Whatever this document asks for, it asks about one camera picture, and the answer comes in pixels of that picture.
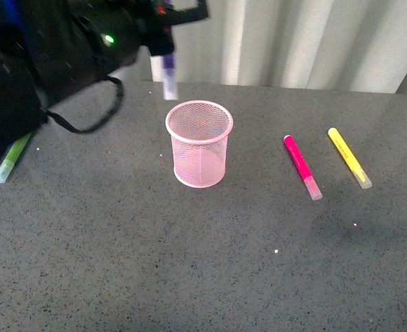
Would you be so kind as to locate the white pleated curtain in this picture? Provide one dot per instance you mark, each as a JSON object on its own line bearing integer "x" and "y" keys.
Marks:
{"x": 340, "y": 45}

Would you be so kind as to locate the green highlighter pen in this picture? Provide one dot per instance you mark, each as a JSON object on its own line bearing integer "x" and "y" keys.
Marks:
{"x": 12, "y": 156}

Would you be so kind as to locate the purple highlighter pen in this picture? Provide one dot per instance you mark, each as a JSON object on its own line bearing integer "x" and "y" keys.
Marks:
{"x": 170, "y": 87}

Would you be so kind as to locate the pink highlighter pen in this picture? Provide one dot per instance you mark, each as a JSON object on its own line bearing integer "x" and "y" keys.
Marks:
{"x": 302, "y": 168}

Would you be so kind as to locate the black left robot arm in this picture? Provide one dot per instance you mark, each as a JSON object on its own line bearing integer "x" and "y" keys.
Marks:
{"x": 50, "y": 50}

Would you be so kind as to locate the yellow highlighter pen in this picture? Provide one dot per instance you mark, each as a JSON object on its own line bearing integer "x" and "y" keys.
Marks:
{"x": 349, "y": 158}

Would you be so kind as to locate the pink mesh cup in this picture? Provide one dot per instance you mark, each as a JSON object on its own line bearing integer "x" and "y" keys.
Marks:
{"x": 199, "y": 133}

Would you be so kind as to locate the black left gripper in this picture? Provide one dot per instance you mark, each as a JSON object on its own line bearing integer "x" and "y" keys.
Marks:
{"x": 155, "y": 34}

